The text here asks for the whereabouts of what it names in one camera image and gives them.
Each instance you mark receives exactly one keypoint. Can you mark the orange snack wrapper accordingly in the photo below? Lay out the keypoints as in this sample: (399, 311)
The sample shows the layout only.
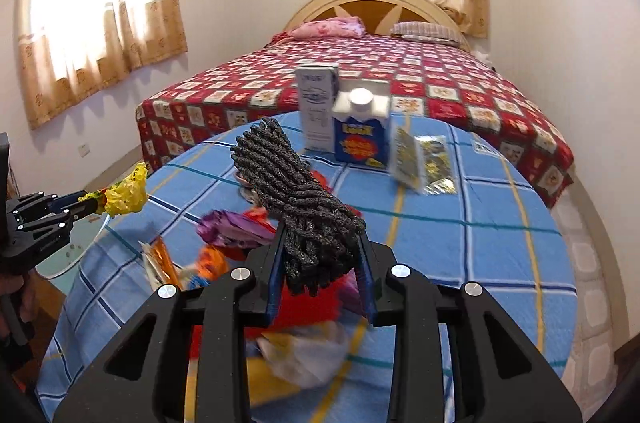
(320, 309)

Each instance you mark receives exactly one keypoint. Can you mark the blue carton with white cap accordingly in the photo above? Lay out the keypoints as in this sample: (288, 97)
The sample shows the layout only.
(360, 143)

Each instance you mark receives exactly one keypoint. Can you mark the white yellow plastic bag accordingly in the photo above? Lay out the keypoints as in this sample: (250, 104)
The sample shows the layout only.
(300, 353)

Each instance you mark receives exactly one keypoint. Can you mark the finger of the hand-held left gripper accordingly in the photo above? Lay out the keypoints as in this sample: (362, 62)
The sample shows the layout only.
(45, 238)
(50, 200)

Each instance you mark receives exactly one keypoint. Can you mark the shiny silver yellow packet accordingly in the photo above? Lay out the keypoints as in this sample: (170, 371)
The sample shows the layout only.
(439, 163)

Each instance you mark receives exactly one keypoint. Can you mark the green flat packet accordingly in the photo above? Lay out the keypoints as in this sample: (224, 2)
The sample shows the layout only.
(406, 153)

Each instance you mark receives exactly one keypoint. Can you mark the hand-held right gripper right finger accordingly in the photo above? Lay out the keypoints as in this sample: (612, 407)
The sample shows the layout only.
(367, 290)

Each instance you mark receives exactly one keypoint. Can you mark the pink pillow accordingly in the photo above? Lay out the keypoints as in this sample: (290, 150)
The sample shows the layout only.
(327, 28)

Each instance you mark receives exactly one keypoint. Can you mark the red checkered bedspread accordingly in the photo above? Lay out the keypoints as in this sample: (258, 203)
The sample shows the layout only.
(300, 63)

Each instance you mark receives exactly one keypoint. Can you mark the brown wooden furniture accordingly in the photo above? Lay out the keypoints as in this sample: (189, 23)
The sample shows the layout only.
(47, 298)

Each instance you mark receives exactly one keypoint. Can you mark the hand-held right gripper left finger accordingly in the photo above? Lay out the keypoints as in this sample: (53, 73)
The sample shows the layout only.
(274, 285)

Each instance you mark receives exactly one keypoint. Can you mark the long beige window curtain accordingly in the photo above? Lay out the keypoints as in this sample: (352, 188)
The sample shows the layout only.
(100, 13)

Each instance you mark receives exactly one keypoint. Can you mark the cream wooden headboard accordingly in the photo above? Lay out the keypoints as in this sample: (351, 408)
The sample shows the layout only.
(360, 3)

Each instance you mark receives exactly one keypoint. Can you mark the striped pillow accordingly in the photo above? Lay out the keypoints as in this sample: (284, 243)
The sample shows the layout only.
(430, 31)

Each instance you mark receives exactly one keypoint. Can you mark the blue plaid blanket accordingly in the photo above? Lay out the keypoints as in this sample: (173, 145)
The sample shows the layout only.
(450, 228)

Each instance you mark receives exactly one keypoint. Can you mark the white wall outlet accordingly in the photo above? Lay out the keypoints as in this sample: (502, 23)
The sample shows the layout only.
(86, 148)

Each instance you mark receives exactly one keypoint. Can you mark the dark grey knit cloth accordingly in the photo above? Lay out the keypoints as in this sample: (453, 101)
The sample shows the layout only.
(285, 183)

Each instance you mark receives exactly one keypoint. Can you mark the yellow wrapper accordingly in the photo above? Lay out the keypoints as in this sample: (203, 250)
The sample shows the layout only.
(122, 195)

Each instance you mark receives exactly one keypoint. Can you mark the purple crumpled wrapper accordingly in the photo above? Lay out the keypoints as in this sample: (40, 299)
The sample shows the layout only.
(225, 228)

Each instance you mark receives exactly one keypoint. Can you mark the tall white carton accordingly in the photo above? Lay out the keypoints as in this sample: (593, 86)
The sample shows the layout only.
(315, 103)

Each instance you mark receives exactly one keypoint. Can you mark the light blue trash bin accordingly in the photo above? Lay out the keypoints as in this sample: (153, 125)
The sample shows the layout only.
(65, 259)

